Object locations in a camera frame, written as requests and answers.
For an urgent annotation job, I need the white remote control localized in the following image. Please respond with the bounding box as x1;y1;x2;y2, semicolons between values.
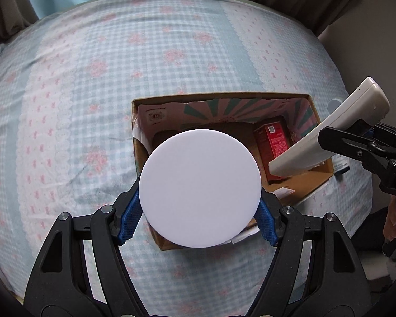
269;77;390;177

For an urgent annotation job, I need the white pill bottle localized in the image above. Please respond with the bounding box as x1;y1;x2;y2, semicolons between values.
327;97;343;115

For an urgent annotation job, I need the green jar with white lid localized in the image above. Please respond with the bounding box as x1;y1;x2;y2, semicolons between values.
139;129;262;248

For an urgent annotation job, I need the person's right hand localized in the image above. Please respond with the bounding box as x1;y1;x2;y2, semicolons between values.
383;195;396;241

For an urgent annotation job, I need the red carton box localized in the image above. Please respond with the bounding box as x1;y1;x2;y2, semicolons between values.
253;117;293;183

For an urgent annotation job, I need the cardboard box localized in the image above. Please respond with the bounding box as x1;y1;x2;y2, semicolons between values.
131;92;333;250

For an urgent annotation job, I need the checkered floral bed sheet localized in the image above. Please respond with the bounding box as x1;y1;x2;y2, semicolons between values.
0;0;373;316

